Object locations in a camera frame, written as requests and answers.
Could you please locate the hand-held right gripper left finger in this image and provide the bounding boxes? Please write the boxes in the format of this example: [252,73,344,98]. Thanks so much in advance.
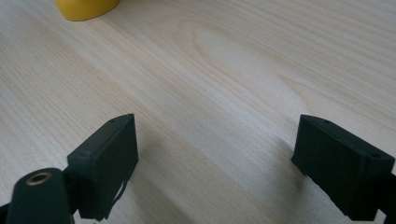
[66,113,139,222]

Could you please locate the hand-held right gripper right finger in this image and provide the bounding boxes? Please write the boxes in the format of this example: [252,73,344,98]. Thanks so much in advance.
[290,114,396,222]

